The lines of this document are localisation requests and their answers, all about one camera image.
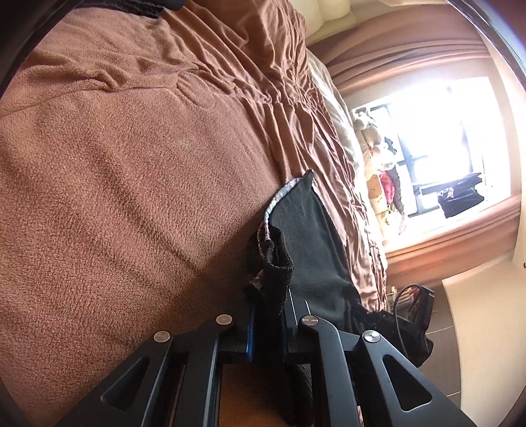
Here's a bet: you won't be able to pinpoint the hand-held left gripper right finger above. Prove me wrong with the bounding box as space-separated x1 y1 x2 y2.
281 292 474 427

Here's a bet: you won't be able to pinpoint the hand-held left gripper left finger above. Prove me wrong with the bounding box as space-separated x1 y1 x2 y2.
55 314 258 427

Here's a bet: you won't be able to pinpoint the black pants with bear-print lining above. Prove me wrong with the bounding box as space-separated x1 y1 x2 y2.
247 169 434 425

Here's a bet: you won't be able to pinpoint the red cloth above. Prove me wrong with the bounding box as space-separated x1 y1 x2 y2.
380 170 398 203

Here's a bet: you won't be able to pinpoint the dark hanging clothing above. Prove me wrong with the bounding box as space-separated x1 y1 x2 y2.
436 172 486 219

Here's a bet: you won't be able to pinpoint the beige plush toy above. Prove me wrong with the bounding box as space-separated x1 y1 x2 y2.
353 109 379 145

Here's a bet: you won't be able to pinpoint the brown blanket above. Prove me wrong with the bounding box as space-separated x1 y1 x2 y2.
0 0 389 427

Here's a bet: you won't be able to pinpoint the beige pillow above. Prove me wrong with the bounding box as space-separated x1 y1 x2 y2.
308 53 366 198

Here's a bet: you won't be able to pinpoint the window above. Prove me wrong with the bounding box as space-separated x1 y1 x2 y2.
353 74 518 218

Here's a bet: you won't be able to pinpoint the cream leather headboard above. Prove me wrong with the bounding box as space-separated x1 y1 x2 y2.
288 0 362 46

